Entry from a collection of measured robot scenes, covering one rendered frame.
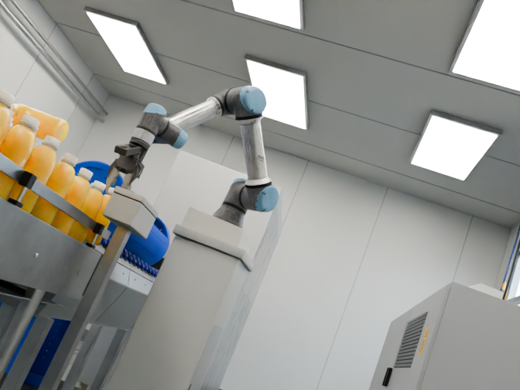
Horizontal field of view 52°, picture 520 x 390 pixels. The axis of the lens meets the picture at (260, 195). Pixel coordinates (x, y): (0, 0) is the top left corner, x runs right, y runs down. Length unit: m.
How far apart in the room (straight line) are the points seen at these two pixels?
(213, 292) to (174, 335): 0.23
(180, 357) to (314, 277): 5.05
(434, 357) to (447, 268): 4.68
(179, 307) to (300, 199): 5.30
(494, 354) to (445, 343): 0.22
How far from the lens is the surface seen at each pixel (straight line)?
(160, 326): 2.24
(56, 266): 1.62
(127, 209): 1.69
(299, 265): 7.16
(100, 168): 2.17
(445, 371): 2.72
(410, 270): 7.25
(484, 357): 2.77
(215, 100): 2.29
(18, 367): 2.12
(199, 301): 2.21
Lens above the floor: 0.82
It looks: 15 degrees up
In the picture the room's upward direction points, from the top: 23 degrees clockwise
